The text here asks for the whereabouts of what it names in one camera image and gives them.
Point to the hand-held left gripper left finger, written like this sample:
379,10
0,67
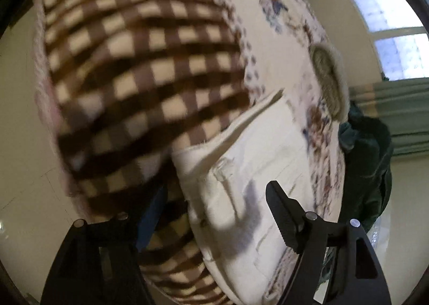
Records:
155,208

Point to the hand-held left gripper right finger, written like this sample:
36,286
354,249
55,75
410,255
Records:
283,213

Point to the cream white pants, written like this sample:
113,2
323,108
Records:
254,164

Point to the dark green cloth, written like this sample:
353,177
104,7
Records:
367,164

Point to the round cream cushion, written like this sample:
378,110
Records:
330,80

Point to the brown checkered blanket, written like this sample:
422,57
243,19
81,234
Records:
134,67

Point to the floral printed bed sheet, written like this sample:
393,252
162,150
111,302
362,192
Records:
285,33

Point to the window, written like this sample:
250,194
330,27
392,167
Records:
390,23

